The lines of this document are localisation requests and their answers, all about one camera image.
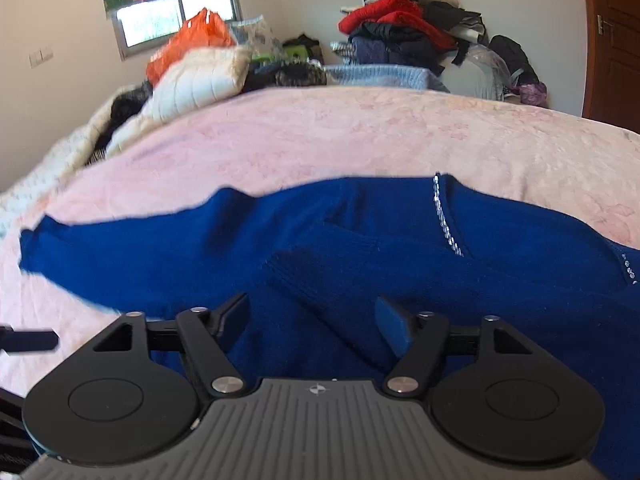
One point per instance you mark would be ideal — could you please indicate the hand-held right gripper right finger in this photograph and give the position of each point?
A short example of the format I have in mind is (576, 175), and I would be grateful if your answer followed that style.
(392, 327)

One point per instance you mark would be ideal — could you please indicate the orange plastic bag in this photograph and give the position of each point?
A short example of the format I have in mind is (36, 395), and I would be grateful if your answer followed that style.
(192, 40)

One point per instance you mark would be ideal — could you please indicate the wooden door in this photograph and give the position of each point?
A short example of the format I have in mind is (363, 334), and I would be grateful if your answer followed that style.
(612, 70)

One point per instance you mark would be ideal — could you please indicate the white wall switch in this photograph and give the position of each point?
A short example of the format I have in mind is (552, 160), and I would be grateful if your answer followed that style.
(41, 56)

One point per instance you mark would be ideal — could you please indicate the window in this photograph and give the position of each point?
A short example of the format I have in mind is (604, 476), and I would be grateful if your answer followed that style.
(170, 12)

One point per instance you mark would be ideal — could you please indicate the cream fluffy blanket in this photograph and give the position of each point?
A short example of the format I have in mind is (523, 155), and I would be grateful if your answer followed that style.
(55, 160)

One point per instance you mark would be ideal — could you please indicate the pink blanket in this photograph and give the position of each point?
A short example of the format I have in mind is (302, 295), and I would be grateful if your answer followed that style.
(325, 135)

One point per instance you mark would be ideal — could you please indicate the green and black bag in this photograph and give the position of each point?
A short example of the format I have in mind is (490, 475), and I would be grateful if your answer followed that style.
(302, 47)

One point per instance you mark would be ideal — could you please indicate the purple bag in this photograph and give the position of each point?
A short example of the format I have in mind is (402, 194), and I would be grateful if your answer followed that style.
(532, 94)

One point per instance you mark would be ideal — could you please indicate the light blue knitted sweater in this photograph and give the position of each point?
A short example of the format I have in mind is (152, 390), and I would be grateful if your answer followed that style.
(385, 77)

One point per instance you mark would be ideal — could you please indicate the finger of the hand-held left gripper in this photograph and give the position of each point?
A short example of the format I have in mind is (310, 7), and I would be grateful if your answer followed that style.
(30, 340)

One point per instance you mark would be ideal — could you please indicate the red garment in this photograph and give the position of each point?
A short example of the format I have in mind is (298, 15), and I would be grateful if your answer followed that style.
(395, 12)

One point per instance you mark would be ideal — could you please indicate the dark patterned cloth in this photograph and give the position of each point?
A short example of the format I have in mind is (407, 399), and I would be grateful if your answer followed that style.
(290, 76)

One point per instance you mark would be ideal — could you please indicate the black fluffy garment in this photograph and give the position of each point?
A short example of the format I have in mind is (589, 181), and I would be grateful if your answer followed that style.
(125, 107)

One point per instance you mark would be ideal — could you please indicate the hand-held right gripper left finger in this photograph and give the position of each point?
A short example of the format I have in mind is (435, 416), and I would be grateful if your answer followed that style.
(232, 322)

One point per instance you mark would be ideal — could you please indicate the printed clear plastic bag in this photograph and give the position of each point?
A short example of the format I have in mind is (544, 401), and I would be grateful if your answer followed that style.
(257, 35)

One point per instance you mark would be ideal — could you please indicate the white quilted comforter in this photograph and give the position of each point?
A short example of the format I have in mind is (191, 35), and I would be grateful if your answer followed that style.
(200, 77)

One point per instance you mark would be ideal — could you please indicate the pile of dark clothes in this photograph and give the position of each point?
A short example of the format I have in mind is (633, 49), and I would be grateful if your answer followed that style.
(415, 35)

